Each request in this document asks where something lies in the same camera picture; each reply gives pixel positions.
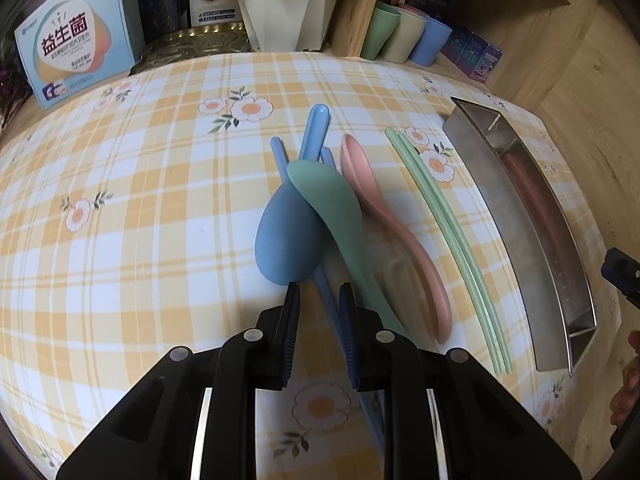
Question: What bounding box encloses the gold embossed tin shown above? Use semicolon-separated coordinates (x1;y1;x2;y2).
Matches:
131;22;253;77

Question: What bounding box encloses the purple box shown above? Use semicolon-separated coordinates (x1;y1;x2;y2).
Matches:
443;25;483;70
467;35;504;85

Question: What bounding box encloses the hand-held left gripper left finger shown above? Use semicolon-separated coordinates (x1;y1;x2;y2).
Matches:
56;282;302;480

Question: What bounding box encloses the blue spoon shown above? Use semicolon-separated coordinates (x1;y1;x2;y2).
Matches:
254;104;332;286

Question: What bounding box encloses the dark blue vase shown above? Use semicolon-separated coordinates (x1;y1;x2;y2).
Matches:
136;0;193;47

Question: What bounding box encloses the wooden shelf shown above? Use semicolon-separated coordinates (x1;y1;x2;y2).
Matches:
325;0;573;60

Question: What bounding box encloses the yellow plaid floral tablecloth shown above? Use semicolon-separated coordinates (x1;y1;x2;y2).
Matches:
0;50;608;480

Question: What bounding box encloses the green spoon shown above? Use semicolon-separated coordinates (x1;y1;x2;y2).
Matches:
286;159;408;341

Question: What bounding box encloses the beige cup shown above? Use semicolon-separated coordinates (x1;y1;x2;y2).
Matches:
382;9;430;64

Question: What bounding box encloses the stainless steel utensil tray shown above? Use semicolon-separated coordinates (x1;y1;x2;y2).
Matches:
443;96;598;373

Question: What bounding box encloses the blue cup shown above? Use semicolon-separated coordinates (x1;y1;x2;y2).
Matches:
411;17;453;67

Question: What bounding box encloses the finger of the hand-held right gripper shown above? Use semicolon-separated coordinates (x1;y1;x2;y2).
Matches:
601;247;640;308

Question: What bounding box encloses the person's right hand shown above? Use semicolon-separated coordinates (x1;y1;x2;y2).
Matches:
611;329;640;428

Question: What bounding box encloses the green chopstick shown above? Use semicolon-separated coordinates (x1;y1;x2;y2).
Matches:
384;127;505;375
392;130;514;372

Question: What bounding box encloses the pink spoon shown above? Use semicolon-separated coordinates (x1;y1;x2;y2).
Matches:
340;133;453;345

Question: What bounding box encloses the green cup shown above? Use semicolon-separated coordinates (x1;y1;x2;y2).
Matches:
361;1;401;60

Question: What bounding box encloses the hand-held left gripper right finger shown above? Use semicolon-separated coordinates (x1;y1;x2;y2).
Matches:
339;282;582;480

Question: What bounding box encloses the light blue printed box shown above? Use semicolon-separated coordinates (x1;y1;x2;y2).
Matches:
14;0;146;111

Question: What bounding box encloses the white faceted plant pot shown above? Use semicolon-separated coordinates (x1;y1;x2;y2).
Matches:
227;0;351;52

